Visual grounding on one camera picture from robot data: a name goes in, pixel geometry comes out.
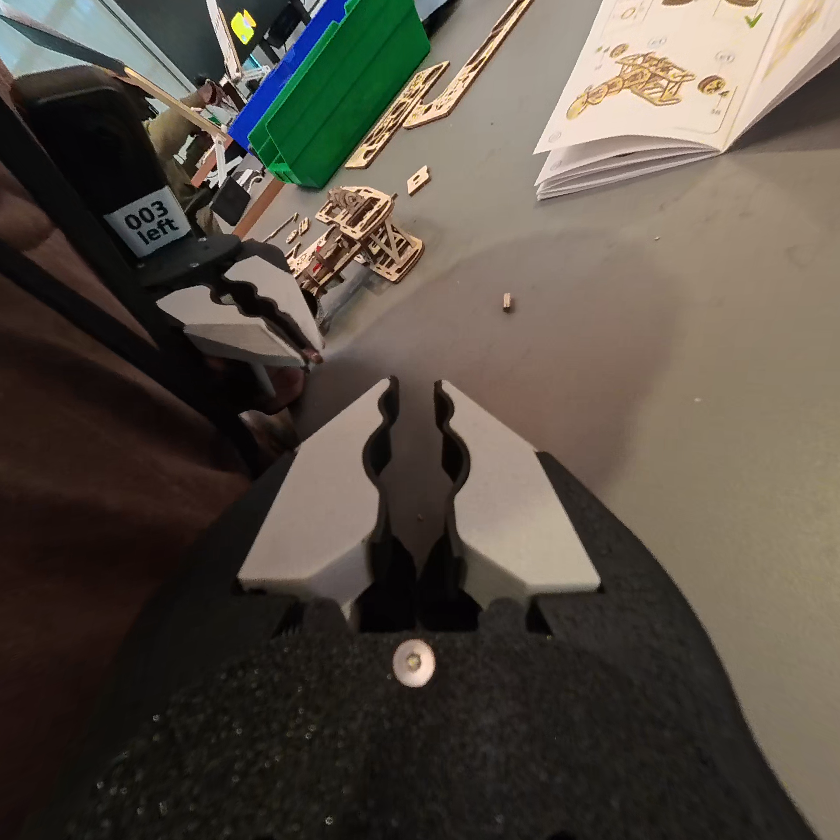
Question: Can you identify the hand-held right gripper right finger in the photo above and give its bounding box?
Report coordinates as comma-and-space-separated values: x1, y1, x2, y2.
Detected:
433, 379, 602, 609

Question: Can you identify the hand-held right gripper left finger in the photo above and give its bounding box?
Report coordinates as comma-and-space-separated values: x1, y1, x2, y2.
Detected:
238, 376, 400, 621

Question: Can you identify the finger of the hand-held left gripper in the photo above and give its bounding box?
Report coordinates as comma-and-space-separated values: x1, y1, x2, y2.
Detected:
157, 287, 309, 368
223, 256, 326, 360

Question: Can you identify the long wooden frame sheet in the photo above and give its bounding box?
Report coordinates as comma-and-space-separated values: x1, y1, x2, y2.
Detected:
403, 0, 534, 130

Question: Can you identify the grey desk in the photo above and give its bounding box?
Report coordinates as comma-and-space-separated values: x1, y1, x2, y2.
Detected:
233, 0, 840, 840

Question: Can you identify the person's left hand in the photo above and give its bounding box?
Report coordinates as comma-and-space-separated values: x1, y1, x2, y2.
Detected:
0, 161, 309, 473

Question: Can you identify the wooden model assembly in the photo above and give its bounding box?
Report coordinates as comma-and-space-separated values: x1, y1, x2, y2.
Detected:
289, 185, 425, 298

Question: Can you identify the blue plastic bin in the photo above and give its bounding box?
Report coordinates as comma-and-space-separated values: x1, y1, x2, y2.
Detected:
228, 0, 349, 155

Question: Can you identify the wooden cutout part sheet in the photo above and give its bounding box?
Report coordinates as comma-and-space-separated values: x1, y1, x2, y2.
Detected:
344, 62, 451, 170

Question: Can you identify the green plastic bin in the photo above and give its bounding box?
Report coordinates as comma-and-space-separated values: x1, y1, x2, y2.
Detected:
248, 0, 432, 190

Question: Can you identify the white instruction booklet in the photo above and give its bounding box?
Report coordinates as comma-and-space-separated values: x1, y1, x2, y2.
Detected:
533, 0, 840, 201

